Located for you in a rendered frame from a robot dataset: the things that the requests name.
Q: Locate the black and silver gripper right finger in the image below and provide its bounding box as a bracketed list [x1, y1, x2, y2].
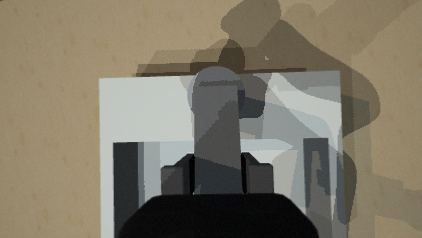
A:
[241, 152, 274, 193]

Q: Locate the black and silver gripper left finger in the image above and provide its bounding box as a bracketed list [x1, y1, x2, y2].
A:
[161, 153, 195, 195]

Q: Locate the grey square sink basin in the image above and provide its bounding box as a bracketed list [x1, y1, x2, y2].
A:
[99, 70, 346, 238]

